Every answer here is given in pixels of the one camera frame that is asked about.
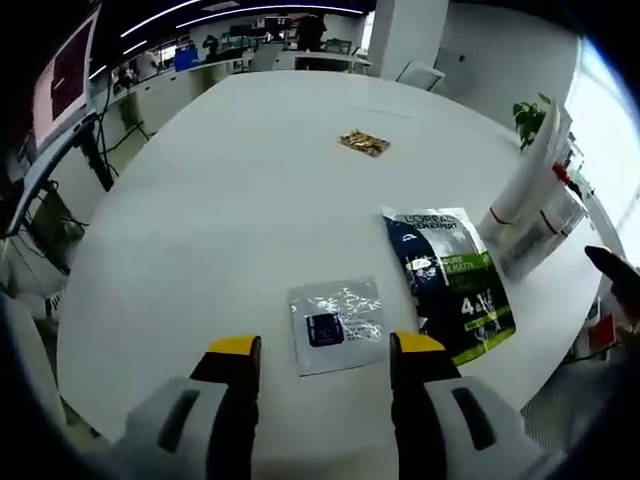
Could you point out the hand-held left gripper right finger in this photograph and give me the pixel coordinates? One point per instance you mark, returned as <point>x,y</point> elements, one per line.
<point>415,415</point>

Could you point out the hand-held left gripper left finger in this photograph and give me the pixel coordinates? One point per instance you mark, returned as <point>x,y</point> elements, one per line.
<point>230,415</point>

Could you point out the silver foil skincare sachet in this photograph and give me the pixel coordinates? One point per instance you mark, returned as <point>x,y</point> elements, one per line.
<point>337,325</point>

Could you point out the red collar skincare bottle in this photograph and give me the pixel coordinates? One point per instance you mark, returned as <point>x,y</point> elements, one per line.
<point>562,174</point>

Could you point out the green black skincare pouch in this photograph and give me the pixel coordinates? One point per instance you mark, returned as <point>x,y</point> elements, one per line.
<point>450,285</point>

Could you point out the tall white skincare tube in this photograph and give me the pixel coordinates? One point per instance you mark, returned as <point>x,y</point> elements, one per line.
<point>525,180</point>

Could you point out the gold foil skincare sachet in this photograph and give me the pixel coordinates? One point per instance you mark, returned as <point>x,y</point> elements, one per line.
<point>365,142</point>

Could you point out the potted green plant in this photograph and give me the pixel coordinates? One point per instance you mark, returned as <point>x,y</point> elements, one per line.
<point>530,120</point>

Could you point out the white cabinet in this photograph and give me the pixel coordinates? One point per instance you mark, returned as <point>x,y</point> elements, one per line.
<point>455,70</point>

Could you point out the black monitor stand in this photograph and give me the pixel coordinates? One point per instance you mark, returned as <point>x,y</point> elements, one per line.
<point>97,155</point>

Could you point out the blue panel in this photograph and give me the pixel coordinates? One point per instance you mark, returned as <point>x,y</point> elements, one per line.
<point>185,58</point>

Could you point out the white office desk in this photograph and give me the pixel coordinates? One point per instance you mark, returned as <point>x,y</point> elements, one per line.
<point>330,60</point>

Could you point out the computer monitor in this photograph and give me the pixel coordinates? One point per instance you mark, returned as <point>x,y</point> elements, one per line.
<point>65,85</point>

